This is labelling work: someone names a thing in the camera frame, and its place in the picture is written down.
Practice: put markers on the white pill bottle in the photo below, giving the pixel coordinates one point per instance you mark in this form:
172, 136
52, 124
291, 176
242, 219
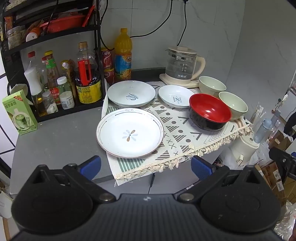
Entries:
67, 100

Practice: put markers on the white plate with flower print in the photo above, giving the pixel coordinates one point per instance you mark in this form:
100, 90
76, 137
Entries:
129, 134

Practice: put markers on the red-capped clear bottle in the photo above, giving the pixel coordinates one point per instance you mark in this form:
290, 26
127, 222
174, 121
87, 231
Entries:
32, 60

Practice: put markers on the bundle of wooden chopsticks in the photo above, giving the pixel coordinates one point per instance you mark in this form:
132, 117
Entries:
257, 114

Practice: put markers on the pale green bowl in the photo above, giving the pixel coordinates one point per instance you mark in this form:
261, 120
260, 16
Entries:
211, 84
233, 104

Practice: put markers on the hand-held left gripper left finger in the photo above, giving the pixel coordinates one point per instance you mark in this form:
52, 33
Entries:
91, 165

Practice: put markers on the small white plate blue print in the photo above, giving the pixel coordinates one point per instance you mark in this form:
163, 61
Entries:
174, 96

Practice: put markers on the black metal storage rack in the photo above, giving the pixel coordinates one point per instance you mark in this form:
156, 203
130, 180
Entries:
57, 38

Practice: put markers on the green drink box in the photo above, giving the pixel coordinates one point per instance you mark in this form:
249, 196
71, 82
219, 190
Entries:
18, 111

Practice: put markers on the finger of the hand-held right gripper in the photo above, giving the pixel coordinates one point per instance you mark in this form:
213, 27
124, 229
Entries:
278, 155

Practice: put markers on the white plate with script print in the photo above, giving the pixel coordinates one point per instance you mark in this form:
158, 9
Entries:
131, 93

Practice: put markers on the patterned tasselled placemat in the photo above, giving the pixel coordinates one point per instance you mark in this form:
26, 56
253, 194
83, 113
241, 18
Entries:
185, 136

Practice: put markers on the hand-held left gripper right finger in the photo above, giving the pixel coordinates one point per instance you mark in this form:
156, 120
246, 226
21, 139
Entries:
200, 168

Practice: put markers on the red and black bowl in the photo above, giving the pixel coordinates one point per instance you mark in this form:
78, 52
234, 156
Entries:
208, 109

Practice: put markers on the red plastic basin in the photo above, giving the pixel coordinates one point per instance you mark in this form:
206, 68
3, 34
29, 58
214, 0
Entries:
64, 22

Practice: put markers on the orange juice bottle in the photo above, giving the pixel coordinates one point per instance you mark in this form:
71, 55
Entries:
123, 60

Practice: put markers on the clear storage jar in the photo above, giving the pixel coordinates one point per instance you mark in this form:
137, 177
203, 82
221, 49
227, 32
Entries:
13, 37

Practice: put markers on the large soy sauce bottle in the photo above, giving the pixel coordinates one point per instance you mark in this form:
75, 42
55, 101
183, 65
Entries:
89, 92

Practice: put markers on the blue-grey bottle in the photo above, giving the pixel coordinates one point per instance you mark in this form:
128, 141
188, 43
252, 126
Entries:
262, 131

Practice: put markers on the white round appliance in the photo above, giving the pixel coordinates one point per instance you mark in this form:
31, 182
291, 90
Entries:
244, 148

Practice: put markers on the cardboard boxes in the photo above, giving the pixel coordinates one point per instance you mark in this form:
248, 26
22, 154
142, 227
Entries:
275, 178

